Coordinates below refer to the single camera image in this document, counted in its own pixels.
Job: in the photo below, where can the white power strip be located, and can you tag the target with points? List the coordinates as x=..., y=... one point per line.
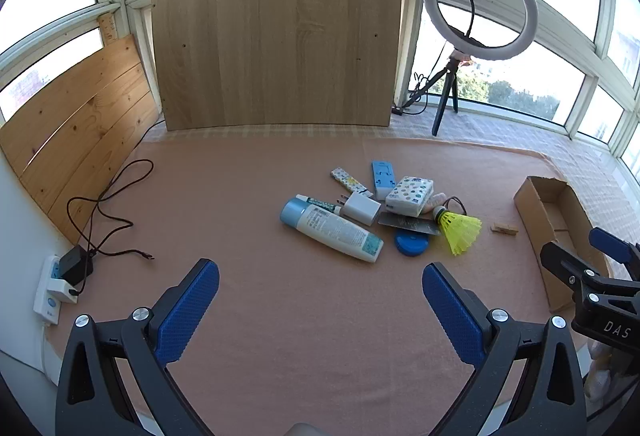
x=47, y=298

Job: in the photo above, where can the white charger plug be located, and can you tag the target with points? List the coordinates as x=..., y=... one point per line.
x=361, y=209

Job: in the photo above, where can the pink blanket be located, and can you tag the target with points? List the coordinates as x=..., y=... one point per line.
x=250, y=196

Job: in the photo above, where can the blue round disc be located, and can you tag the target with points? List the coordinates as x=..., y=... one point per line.
x=411, y=245

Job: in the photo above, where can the person's right hand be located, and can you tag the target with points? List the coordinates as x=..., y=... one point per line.
x=600, y=376

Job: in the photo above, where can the white bottle with blue cap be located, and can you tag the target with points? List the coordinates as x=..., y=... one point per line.
x=330, y=231

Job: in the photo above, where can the wooden clothespin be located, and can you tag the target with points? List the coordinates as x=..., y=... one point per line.
x=505, y=229

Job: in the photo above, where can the dotted tissue pack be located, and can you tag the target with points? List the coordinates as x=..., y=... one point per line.
x=410, y=196

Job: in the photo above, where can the yellow shuttlecock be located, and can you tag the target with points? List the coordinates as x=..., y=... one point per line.
x=460, y=228

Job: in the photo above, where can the small white tube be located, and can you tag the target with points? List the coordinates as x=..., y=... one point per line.
x=437, y=201

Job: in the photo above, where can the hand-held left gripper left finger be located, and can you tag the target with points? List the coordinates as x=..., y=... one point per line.
x=187, y=311

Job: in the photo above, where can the black card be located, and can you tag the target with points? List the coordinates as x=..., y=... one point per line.
x=405, y=222

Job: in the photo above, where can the light oak wood panel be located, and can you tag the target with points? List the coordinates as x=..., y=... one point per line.
x=275, y=41

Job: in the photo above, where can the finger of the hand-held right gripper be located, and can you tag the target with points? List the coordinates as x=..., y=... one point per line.
x=607, y=241
x=560, y=258

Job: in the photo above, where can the green white ointment tube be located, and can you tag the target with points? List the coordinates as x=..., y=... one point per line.
x=320, y=204

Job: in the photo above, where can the black power adapter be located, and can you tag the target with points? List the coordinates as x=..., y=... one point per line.
x=76, y=264

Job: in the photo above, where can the cardboard box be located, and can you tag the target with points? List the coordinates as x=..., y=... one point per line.
x=535, y=216

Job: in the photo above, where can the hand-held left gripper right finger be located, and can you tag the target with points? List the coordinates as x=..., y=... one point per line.
x=450, y=311

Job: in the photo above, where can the pine plank board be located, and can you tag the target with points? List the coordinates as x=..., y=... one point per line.
x=75, y=131

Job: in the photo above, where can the patterned lighter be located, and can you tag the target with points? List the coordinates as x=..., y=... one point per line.
x=350, y=182

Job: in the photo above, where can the blue phone stand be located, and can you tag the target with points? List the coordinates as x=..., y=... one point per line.
x=382, y=173

